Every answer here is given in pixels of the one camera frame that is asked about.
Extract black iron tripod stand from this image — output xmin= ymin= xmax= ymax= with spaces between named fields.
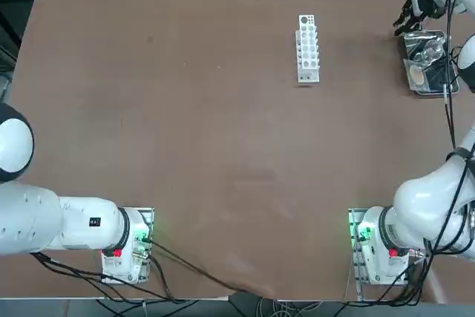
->
xmin=425 ymin=57 xmax=458 ymax=91

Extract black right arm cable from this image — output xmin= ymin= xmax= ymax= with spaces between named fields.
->
xmin=441 ymin=0 xmax=459 ymax=149

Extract steel tray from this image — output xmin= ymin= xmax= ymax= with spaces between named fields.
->
xmin=402 ymin=30 xmax=460 ymax=99

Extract glass alcohol lamp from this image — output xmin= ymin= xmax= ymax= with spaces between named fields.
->
xmin=413 ymin=38 xmax=446 ymax=68

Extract white test tube rack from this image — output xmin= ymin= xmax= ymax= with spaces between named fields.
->
xmin=295 ymin=14 xmax=321 ymax=84

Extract white cable bundle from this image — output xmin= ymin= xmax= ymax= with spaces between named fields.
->
xmin=255 ymin=296 xmax=321 ymax=317

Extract black right arm base cables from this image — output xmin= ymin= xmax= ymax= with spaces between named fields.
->
xmin=376 ymin=249 xmax=441 ymax=307

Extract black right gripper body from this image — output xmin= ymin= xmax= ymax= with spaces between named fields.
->
xmin=417 ymin=0 xmax=442 ymax=20

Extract black left arm base cable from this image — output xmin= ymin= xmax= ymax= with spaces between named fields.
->
xmin=31 ymin=237 xmax=261 ymax=302

